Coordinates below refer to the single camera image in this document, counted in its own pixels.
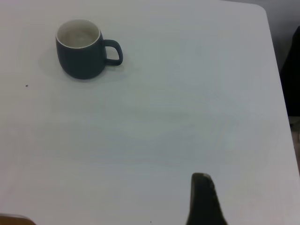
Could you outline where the dark grey ceramic mug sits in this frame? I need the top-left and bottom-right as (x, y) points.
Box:
(55, 19), (124, 80)

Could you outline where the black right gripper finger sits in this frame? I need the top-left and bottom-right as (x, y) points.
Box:
(186, 172), (228, 225)

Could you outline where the black background object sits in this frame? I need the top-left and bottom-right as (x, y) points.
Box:
(282, 24), (300, 118)

